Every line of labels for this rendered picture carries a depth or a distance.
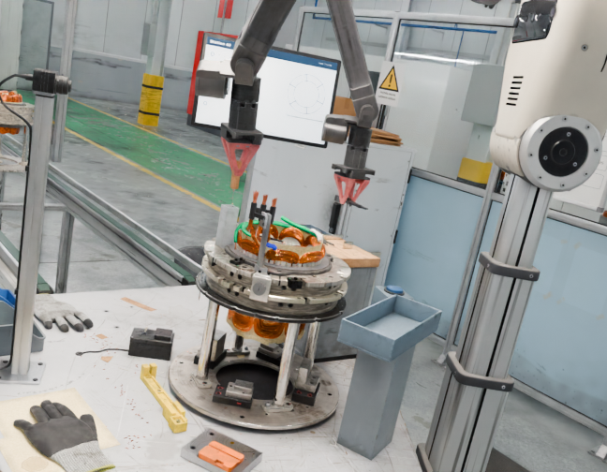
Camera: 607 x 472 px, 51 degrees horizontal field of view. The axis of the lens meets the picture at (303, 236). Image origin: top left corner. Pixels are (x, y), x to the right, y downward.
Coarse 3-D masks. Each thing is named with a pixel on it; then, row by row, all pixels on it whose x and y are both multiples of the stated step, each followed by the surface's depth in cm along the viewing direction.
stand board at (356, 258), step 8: (328, 240) 172; (336, 240) 174; (344, 240) 175; (328, 248) 163; (336, 248) 165; (352, 248) 168; (360, 248) 170; (336, 256) 157; (344, 256) 159; (352, 256) 160; (360, 256) 162; (368, 256) 163; (352, 264) 158; (360, 264) 160; (368, 264) 162; (376, 264) 163
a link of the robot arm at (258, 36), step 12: (264, 0) 110; (276, 0) 110; (288, 0) 110; (252, 12) 114; (264, 12) 112; (276, 12) 111; (288, 12) 112; (252, 24) 113; (264, 24) 113; (276, 24) 113; (240, 36) 120; (252, 36) 115; (264, 36) 115; (276, 36) 116; (240, 48) 116; (252, 48) 116; (264, 48) 116; (252, 60) 118; (264, 60) 118
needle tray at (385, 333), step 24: (360, 312) 121; (384, 312) 133; (408, 312) 135; (432, 312) 132; (360, 336) 114; (384, 336) 111; (408, 336) 117; (360, 360) 123; (384, 360) 112; (408, 360) 126; (360, 384) 123; (384, 384) 121; (360, 408) 124; (384, 408) 122; (360, 432) 125; (384, 432) 126
